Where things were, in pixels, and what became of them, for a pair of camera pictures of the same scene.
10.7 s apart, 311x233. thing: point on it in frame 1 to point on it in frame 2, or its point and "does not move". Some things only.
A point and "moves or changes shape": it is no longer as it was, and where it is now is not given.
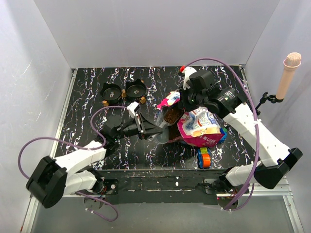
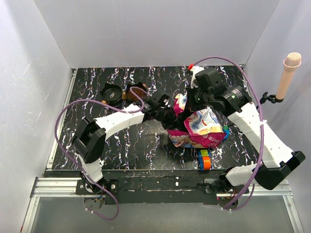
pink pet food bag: [199, 127] moves or changes shape
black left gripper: [146, 129] to [173, 122]
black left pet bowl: [111, 92] does not move
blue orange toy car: [203, 157] does not move
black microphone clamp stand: [272, 98] does not move
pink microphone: [292, 60] does not move
